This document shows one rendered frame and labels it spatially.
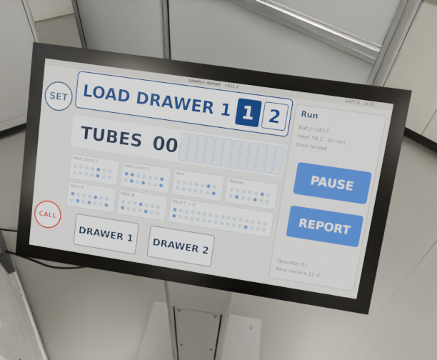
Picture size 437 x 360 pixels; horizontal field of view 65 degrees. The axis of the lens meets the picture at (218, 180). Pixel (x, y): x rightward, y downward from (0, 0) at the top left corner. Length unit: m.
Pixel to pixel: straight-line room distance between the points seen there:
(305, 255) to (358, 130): 0.18
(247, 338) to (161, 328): 0.34
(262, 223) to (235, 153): 0.10
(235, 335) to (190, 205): 1.04
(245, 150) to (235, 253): 0.14
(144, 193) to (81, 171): 0.10
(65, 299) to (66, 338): 0.16
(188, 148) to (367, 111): 0.24
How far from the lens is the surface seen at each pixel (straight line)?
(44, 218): 0.56
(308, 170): 0.48
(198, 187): 0.48
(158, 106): 0.49
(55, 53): 0.56
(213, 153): 0.47
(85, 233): 0.54
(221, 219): 0.48
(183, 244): 0.50
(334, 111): 0.49
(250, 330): 1.50
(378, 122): 0.50
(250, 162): 0.47
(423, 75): 2.48
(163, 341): 1.47
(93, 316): 1.59
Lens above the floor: 1.42
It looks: 46 degrees down
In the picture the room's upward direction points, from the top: 5 degrees clockwise
